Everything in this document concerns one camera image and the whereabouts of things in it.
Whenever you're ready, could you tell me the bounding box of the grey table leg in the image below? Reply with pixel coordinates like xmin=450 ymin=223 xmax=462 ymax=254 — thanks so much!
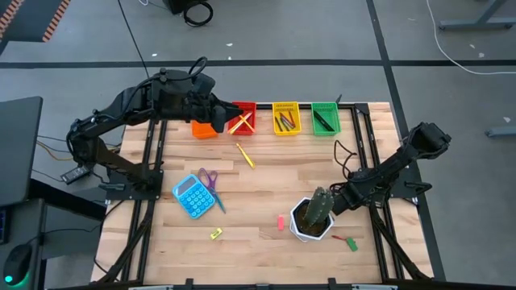
xmin=485 ymin=125 xmax=516 ymax=138
xmin=438 ymin=0 xmax=516 ymax=31

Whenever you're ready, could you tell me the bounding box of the black pen white print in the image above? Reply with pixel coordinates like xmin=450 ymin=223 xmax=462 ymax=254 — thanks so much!
xmin=313 ymin=110 xmax=335 ymax=133

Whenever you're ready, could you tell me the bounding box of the green plastic basket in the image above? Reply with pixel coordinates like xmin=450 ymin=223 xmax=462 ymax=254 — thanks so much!
xmin=310 ymin=101 xmax=342 ymax=137

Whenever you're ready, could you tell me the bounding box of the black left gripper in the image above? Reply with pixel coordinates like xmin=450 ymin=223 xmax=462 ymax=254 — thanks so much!
xmin=176 ymin=73 xmax=244 ymax=134

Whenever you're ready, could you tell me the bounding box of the dark grey desk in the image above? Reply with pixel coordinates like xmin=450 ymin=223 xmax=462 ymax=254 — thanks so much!
xmin=0 ymin=95 xmax=44 ymax=207

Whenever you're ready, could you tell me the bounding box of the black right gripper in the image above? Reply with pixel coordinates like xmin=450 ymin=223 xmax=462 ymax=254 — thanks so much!
xmin=331 ymin=176 xmax=375 ymax=217

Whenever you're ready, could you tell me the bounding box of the black floor cable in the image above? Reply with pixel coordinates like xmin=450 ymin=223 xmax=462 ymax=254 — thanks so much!
xmin=116 ymin=0 xmax=152 ymax=80

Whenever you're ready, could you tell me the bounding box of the white plant pot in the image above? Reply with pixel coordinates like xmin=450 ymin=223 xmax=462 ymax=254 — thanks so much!
xmin=289 ymin=196 xmax=336 ymax=243

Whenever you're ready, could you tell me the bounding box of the white floor cable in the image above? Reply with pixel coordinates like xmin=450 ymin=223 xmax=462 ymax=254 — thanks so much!
xmin=426 ymin=0 xmax=516 ymax=76

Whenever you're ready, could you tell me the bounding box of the yellow floor cable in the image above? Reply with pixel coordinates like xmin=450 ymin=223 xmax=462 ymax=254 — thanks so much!
xmin=35 ymin=139 xmax=76 ymax=162

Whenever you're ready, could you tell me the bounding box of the black computer mouse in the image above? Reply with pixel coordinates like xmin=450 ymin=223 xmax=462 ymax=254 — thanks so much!
xmin=2 ymin=243 xmax=33 ymax=286

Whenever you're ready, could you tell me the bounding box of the orange striped floor mat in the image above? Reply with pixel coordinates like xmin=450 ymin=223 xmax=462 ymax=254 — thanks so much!
xmin=0 ymin=0 xmax=73 ymax=44

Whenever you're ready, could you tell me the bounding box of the yellow pencil pink eraser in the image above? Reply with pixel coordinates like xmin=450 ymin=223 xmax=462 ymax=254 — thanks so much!
xmin=230 ymin=114 xmax=253 ymax=134

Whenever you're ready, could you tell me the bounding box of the red plastic basket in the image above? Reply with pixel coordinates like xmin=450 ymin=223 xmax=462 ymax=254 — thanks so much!
xmin=227 ymin=101 xmax=257 ymax=137

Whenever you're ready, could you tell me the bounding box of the yellow plastic basket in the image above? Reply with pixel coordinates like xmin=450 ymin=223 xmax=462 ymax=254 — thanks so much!
xmin=272 ymin=101 xmax=302 ymax=137

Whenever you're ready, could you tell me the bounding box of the black table frame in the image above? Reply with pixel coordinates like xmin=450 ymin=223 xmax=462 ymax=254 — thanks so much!
xmin=90 ymin=102 xmax=448 ymax=290

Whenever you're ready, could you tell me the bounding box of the orange plastic basket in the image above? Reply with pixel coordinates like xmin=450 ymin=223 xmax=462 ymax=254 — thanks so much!
xmin=190 ymin=119 xmax=220 ymax=140

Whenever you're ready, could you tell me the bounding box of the yellow and black pen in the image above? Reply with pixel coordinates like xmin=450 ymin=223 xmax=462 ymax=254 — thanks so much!
xmin=235 ymin=142 xmax=256 ymax=170

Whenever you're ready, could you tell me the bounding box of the black power adapter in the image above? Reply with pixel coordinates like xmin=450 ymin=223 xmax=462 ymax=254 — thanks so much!
xmin=60 ymin=163 xmax=94 ymax=185

